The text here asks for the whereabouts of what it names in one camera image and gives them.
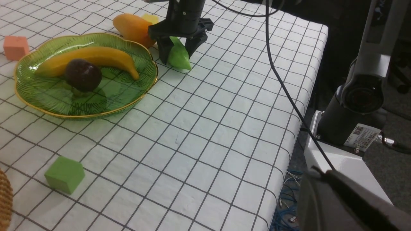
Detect white checkered tablecloth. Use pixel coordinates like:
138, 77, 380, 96
0, 0, 328, 231

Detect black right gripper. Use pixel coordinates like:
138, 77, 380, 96
148, 6, 214, 64

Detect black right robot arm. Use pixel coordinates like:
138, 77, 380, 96
148, 0, 214, 64

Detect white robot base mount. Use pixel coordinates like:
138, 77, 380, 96
304, 0, 410, 203

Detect yellow banana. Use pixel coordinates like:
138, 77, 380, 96
35, 47, 139, 80

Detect woven wicker basket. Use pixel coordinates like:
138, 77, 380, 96
0, 170, 13, 231

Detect light green chayote vegetable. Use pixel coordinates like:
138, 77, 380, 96
167, 36, 191, 70

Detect green leaf-shaped glass plate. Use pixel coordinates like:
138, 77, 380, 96
14, 33, 159, 120

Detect orange yellow mango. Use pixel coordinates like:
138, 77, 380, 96
112, 13, 156, 48

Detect orange foam cube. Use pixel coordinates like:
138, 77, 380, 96
3, 36, 30, 61

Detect purple mangosteen green calyx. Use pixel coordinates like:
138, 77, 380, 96
64, 59, 102, 92

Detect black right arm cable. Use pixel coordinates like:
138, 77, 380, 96
210, 0, 336, 170

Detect blue cables on floor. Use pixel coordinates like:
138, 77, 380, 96
270, 168, 304, 231

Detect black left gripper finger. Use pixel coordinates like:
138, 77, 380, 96
297, 166, 411, 231

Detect yellow foam cube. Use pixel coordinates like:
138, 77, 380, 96
142, 14, 159, 25

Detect green foam cube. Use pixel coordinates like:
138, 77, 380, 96
44, 156, 85, 195

